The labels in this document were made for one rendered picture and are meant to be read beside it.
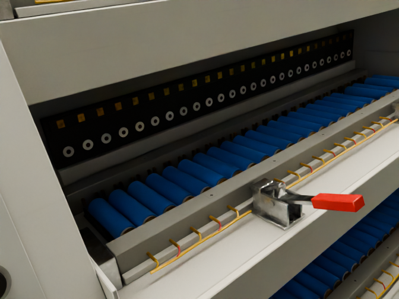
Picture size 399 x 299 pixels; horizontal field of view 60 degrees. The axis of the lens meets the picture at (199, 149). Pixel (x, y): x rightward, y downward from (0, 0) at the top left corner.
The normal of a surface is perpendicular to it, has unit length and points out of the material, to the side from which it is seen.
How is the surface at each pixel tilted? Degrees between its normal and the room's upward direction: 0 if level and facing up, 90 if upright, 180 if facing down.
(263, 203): 90
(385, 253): 21
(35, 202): 90
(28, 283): 90
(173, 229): 111
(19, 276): 90
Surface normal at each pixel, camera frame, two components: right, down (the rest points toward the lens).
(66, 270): 0.54, -0.09
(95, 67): 0.62, 0.25
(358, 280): -0.11, -0.90
